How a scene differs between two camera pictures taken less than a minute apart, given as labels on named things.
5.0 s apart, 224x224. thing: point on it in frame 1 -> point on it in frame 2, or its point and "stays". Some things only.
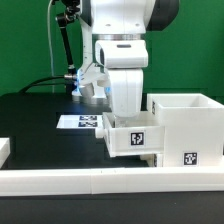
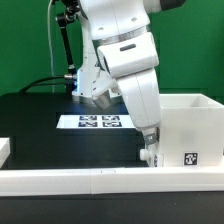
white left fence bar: [5, 149] stays
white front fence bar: [63, 182] stays
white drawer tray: [132, 136] -> [146, 154]
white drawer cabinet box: [193, 128] stays
